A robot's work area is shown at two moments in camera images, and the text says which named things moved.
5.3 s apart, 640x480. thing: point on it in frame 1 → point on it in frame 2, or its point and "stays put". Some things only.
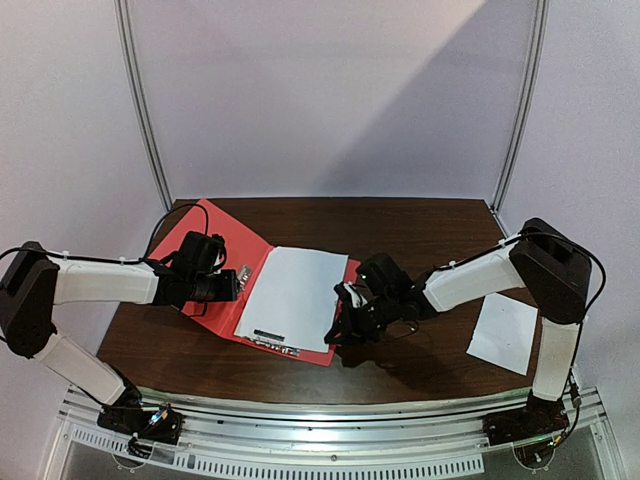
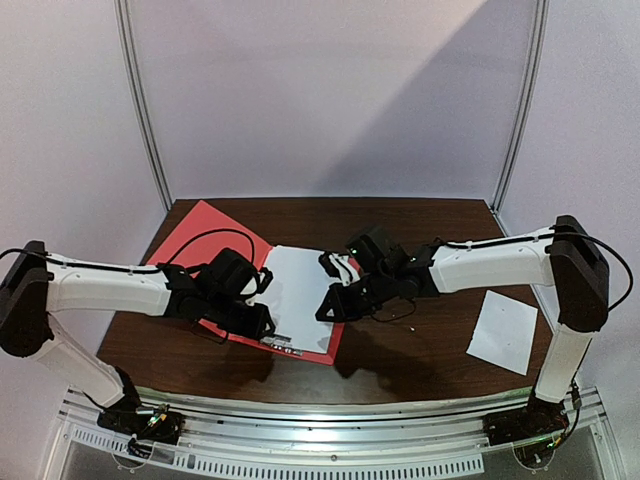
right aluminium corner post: (538, 26) stays put
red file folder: (248, 254) stays put
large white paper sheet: (294, 296) stays put
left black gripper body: (203, 291) → (223, 314)
